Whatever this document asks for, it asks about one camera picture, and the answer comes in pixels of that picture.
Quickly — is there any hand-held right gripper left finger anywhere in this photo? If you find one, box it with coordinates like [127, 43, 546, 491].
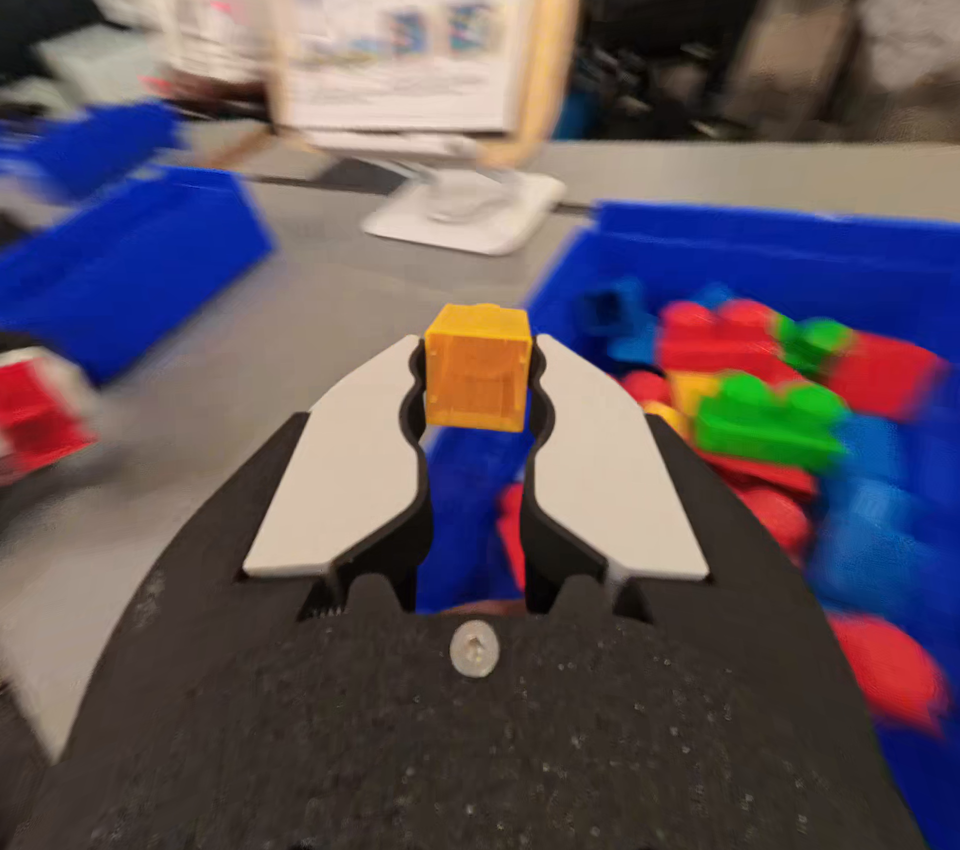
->
[242, 334, 436, 615]

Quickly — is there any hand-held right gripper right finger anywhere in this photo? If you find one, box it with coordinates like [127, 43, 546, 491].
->
[519, 334, 712, 616]

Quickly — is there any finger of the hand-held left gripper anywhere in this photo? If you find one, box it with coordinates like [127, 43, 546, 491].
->
[0, 342, 100, 439]

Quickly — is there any red two-stud toy block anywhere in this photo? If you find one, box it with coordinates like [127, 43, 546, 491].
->
[825, 614, 952, 735]
[658, 299, 796, 379]
[0, 361, 99, 484]

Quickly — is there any red tall toy block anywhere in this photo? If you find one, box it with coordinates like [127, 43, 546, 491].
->
[495, 483, 528, 592]
[701, 453, 819, 566]

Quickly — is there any blue divided plastic bin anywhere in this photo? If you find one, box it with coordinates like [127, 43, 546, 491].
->
[0, 164, 275, 386]

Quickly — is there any green two-stud toy block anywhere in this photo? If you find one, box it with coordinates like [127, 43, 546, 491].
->
[693, 374, 864, 472]

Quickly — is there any yellow one-stud toy block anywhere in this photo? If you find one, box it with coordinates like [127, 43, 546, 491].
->
[423, 303, 534, 433]

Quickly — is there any grey desk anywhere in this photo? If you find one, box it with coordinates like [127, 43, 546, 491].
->
[0, 115, 960, 761]

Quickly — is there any printed instruction sheet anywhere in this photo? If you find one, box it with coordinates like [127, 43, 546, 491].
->
[281, 0, 537, 135]

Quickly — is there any instruction board on white stand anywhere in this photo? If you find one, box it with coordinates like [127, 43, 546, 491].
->
[266, 0, 601, 169]

